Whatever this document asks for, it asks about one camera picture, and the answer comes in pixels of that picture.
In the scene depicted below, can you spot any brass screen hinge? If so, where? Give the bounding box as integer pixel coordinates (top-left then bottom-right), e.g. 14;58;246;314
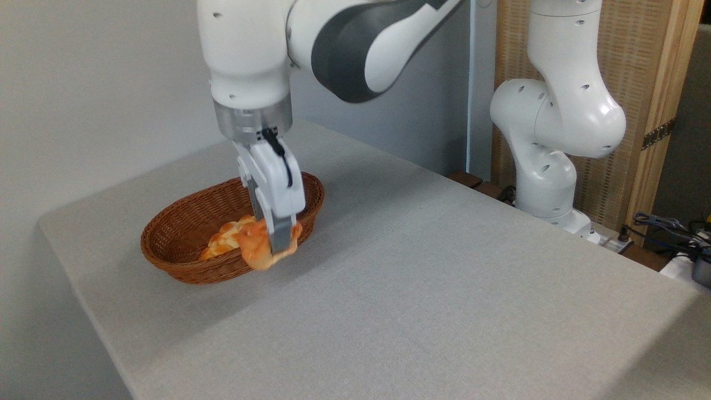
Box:
641;118;676;151

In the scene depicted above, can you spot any white vertical wall trim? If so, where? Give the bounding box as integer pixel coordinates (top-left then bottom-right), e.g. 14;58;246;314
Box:
467;0;479;178

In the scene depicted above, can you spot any brown wicker basket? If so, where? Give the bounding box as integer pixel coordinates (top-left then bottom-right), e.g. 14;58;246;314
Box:
140;171;326;285

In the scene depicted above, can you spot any grey box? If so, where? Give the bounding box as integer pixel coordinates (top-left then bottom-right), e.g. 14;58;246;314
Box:
690;254;711;289

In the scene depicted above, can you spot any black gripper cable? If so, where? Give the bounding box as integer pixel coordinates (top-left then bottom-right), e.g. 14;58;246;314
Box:
261;128;294;188

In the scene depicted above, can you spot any blue black cable bundle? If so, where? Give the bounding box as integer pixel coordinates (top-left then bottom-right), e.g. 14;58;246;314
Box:
632;210;711;259

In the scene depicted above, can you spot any braided bread loaf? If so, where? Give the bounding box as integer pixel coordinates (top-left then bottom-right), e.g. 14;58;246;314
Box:
198;215;257;262

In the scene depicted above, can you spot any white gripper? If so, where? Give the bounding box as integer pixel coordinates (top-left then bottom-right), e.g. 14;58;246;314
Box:
233;138;307;255

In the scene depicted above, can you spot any round rose-shaped bread roll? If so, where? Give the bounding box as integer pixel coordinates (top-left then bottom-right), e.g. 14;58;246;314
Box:
239;219;304;272

